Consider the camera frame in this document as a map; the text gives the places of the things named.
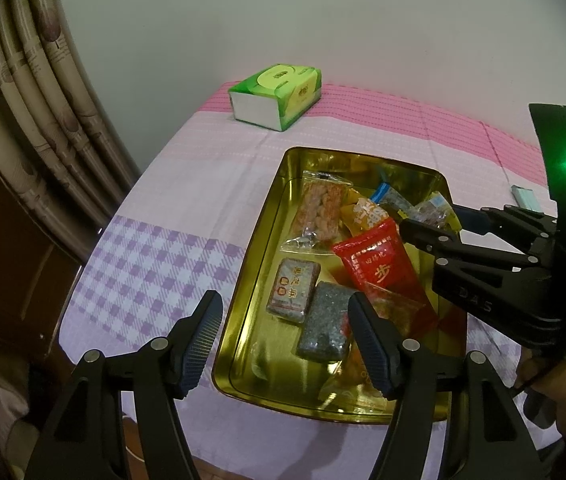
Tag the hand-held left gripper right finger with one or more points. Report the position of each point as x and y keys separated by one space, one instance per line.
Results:
x=370 y=345

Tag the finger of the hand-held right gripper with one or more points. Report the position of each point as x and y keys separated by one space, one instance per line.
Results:
x=433 y=240
x=508 y=222

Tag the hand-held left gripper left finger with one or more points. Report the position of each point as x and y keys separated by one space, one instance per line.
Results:
x=203 y=340

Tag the small clear candy packet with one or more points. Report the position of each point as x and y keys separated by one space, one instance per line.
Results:
x=435 y=210

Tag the clear round cookie packet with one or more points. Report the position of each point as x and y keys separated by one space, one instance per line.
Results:
x=353 y=380

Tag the dark sesame bar packet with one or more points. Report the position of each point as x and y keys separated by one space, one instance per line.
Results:
x=323 y=325

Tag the red snack packet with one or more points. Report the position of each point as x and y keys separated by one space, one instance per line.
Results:
x=378 y=265

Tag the dark blue snack packet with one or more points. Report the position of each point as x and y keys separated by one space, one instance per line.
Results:
x=385 y=195

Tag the brown sesame cake packet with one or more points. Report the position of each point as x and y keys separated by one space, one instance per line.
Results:
x=290 y=287

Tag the gold metal tin tray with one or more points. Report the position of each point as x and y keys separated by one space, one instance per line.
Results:
x=263 y=260

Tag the small light blue box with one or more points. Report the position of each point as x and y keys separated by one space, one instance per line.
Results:
x=525 y=197

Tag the orange snack packet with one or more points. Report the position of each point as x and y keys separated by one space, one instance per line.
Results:
x=363 y=215

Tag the clear peanut brittle packet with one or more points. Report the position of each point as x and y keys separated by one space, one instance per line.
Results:
x=318 y=210

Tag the pink and purple checked tablecloth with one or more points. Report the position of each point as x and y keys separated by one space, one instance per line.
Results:
x=188 y=185

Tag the green tissue pack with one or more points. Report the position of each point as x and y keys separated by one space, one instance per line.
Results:
x=283 y=90

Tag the brown wooden furniture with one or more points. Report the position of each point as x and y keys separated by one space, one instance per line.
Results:
x=3 y=260

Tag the beige patterned curtain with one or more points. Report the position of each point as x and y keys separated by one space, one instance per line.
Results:
x=38 y=110

